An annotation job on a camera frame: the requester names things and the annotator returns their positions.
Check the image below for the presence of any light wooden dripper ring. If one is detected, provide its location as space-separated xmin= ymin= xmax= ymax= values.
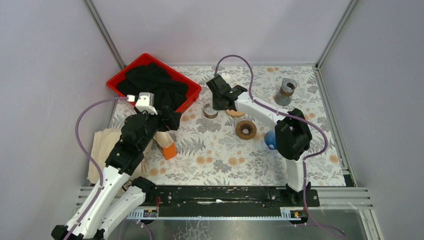
xmin=225 ymin=108 xmax=246 ymax=118

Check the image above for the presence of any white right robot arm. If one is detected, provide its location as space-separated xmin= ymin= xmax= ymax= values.
xmin=206 ymin=74 xmax=312 ymax=206

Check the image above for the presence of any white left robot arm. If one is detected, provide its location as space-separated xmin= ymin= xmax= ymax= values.
xmin=51 ymin=106 xmax=182 ymax=240

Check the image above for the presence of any orange coffee filter box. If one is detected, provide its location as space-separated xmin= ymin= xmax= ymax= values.
xmin=153 ymin=131 xmax=177 ymax=160

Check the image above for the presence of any blue ribbed glass dripper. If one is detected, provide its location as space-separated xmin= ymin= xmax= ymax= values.
xmin=264 ymin=130 xmax=277 ymax=150

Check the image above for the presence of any clear glass carafe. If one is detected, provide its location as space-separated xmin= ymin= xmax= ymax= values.
xmin=202 ymin=103 xmax=219 ymax=119

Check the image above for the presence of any red plastic tray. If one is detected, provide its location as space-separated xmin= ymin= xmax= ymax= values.
xmin=106 ymin=53 xmax=202 ymax=113

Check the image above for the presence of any black cloth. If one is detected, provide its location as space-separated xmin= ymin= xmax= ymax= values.
xmin=116 ymin=62 xmax=189 ymax=111

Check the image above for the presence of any beige cloth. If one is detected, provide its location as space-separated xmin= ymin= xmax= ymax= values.
xmin=87 ymin=128 xmax=153 ymax=189

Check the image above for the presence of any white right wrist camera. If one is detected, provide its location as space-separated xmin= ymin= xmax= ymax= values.
xmin=219 ymin=72 xmax=231 ymax=81

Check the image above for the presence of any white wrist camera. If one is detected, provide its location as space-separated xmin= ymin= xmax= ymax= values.
xmin=126 ymin=92 xmax=158 ymax=115
xmin=219 ymin=72 xmax=231 ymax=81

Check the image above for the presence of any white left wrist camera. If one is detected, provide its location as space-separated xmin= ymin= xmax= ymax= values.
xmin=126 ymin=92 xmax=158 ymax=115

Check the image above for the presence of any dark wooden dripper ring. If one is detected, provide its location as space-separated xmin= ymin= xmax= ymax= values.
xmin=235 ymin=120 xmax=258 ymax=141

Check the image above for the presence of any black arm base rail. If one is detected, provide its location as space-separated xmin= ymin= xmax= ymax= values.
xmin=141 ymin=184 xmax=320 ymax=219

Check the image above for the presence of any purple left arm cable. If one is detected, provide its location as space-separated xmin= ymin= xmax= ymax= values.
xmin=62 ymin=96 xmax=130 ymax=240

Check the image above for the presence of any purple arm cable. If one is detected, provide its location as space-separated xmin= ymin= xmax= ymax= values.
xmin=62 ymin=96 xmax=130 ymax=240
xmin=214 ymin=54 xmax=347 ymax=240

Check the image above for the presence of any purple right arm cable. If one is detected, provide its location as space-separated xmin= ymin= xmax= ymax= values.
xmin=214 ymin=54 xmax=347 ymax=240

